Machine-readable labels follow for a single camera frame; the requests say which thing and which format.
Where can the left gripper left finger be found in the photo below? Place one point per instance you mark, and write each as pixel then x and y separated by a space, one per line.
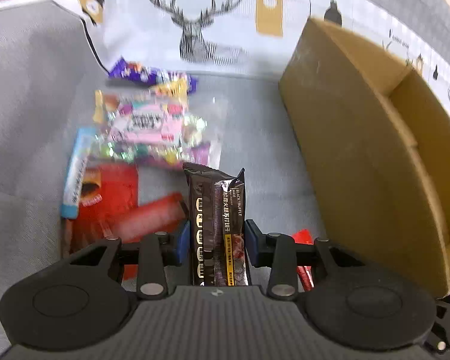
pixel 89 296

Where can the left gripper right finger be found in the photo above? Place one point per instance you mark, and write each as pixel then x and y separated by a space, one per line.
pixel 356 304

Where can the small red snack packet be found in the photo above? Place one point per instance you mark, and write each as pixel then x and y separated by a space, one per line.
pixel 304 272

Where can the red snack bar wrapper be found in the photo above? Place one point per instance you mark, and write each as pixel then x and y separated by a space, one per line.
pixel 161 215

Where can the light blue snack stick wrapper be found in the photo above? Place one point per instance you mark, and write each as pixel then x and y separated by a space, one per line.
pixel 75 172

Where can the red chocolate pie packet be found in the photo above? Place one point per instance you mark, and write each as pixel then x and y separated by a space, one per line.
pixel 108 190

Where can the dark brown chocolate bar wrapper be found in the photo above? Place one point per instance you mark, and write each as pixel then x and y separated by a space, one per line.
pixel 217 218

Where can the clear bag of mixed candy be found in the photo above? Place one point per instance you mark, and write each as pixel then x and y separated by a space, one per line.
pixel 153 126

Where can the purple candy bar wrapper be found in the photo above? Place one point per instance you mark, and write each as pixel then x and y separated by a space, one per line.
pixel 149 76

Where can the open cardboard box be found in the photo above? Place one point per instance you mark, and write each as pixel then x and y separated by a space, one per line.
pixel 376 145

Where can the grey deer-print sofa cover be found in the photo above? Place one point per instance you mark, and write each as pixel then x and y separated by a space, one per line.
pixel 54 55

